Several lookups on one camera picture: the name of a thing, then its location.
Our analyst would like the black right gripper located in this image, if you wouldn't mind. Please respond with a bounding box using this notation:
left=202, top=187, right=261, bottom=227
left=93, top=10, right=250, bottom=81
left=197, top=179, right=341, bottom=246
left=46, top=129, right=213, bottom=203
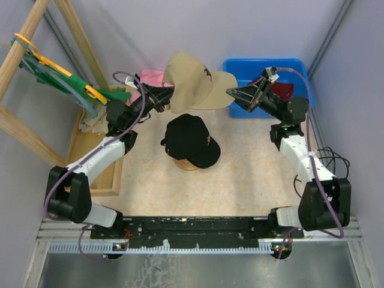
left=226, top=77, right=285, bottom=122

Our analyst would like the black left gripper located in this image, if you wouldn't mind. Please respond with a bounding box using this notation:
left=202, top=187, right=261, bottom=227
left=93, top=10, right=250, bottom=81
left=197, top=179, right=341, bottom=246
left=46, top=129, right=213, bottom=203
left=125, top=82, right=179, bottom=129

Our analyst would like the beige cap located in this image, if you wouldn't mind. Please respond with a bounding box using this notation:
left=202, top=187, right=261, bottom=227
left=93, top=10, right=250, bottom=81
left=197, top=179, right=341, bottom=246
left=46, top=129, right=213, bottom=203
left=163, top=52, right=238, bottom=114

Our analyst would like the black cap with gold embroidery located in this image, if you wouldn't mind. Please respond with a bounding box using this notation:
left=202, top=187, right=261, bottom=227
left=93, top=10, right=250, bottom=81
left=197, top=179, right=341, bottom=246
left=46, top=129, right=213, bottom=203
left=160, top=113, right=221, bottom=169

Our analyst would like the wooden hat stand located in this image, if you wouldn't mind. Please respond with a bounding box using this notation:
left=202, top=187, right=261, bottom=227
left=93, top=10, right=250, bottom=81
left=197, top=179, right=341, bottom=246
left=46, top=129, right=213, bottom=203
left=173, top=159, right=199, bottom=172

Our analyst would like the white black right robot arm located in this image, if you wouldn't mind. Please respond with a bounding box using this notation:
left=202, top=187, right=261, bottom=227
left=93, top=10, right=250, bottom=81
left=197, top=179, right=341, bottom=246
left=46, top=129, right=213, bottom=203
left=227, top=77, right=352, bottom=238

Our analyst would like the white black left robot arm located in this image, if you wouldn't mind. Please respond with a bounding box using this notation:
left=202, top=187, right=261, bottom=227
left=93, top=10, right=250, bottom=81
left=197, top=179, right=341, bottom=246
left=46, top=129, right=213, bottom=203
left=44, top=83, right=174, bottom=238

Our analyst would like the pink cloth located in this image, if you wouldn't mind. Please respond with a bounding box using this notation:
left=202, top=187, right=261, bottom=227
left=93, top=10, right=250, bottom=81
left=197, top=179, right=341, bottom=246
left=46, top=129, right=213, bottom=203
left=128, top=70, right=170, bottom=104

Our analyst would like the dark red cap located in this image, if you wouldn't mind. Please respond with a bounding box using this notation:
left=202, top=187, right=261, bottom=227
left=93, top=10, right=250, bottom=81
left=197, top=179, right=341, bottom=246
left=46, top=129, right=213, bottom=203
left=263, top=81, right=294, bottom=103

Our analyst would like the blue plastic bin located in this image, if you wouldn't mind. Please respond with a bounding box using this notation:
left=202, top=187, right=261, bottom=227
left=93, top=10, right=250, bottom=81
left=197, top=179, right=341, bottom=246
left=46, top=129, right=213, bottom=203
left=223, top=59, right=314, bottom=125

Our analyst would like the beige crumpled cloth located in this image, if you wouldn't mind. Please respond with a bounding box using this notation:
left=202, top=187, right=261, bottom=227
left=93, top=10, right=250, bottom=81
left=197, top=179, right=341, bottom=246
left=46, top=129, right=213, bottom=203
left=78, top=104, right=108, bottom=134

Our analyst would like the yellow hanger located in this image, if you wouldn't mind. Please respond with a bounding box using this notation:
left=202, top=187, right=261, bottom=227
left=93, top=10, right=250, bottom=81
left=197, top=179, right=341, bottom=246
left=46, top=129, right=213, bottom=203
left=13, top=33, right=108, bottom=106

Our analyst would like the green cloth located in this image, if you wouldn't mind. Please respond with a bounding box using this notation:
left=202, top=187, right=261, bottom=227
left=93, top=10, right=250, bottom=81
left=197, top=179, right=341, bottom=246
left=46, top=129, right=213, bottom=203
left=19, top=51, right=131, bottom=105

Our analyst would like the wooden tray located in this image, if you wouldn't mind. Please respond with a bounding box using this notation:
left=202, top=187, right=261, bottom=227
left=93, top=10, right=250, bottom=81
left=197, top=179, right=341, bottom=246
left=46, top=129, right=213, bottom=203
left=58, top=84, right=130, bottom=197

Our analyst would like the blue-grey hanger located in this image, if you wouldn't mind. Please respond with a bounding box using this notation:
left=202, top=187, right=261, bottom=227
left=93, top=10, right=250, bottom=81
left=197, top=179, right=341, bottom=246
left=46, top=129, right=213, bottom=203
left=10, top=37, right=101, bottom=118

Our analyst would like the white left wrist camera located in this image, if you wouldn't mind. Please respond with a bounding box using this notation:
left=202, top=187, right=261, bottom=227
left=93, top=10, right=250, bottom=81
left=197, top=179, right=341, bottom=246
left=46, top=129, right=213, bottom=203
left=124, top=76, right=139, bottom=90

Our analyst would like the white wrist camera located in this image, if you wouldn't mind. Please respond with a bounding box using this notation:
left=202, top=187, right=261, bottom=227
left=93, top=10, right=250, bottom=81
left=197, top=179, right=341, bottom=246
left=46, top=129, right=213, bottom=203
left=265, top=66, right=279, bottom=84
left=124, top=76, right=139, bottom=90

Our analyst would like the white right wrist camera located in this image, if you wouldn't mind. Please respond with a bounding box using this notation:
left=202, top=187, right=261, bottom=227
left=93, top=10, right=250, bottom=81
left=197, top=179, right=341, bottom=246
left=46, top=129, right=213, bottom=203
left=265, top=66, right=279, bottom=84

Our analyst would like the black coiled cable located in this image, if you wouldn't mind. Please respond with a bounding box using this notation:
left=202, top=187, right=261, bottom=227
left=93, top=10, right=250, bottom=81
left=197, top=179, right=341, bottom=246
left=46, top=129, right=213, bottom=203
left=293, top=146, right=351, bottom=199

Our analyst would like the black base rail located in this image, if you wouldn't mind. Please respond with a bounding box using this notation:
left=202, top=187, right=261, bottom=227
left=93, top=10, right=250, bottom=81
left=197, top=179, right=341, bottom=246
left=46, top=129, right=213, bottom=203
left=91, top=216, right=289, bottom=256

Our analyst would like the wooden rack frame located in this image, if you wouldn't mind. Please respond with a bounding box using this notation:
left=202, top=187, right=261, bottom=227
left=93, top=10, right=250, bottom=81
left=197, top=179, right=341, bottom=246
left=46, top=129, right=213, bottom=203
left=0, top=0, right=112, bottom=181

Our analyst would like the aluminium frame rail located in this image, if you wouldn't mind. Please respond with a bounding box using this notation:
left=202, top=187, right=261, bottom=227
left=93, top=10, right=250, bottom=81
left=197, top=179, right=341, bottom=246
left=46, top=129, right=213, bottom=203
left=37, top=214, right=361, bottom=257

